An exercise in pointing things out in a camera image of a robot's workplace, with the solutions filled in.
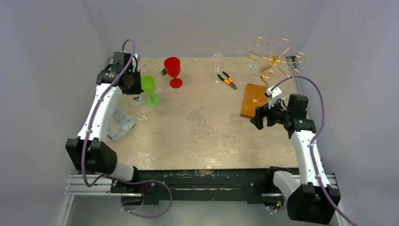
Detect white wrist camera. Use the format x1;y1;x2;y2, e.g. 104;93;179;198
264;86;282;102
134;53;141;63

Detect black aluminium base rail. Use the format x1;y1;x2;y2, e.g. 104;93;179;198
65;166;300;207

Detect clear champagne flute with label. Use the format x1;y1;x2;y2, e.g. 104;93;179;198
129;94;149;122

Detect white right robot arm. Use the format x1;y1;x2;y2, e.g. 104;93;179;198
250;94;341;225

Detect green plastic goblet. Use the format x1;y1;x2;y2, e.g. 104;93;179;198
141;75;160;106

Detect clear tall flute glass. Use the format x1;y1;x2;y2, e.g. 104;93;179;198
212;53;225;84

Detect clear glass on rack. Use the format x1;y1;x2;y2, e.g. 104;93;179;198
245;54;259;69

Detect orange black pliers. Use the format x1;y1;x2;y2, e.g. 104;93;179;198
217;71;237;90

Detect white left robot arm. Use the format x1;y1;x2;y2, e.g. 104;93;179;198
65;52;143;193

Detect gold wire glass rack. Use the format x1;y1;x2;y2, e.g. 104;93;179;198
245;37;307;88

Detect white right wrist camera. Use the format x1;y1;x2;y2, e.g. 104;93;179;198
264;86;282;102

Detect clear plastic screw box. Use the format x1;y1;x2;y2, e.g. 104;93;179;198
108;106;136;140

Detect red plastic goblet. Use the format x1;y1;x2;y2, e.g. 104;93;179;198
164;57;183;89

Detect wooden rack base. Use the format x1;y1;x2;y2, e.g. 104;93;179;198
240;83;267;118

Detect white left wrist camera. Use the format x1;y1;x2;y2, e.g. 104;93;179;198
134;53;141;63

